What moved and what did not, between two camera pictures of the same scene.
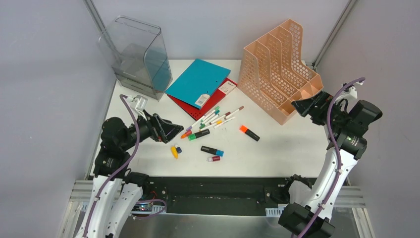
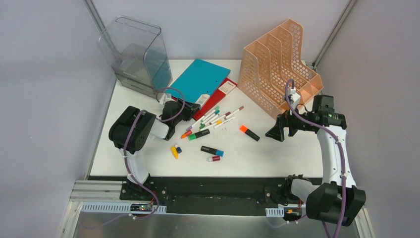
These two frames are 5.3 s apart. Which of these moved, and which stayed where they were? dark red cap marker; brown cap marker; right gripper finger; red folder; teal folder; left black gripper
Moved: left black gripper; right gripper finger
Stayed: red folder; teal folder; dark red cap marker; brown cap marker
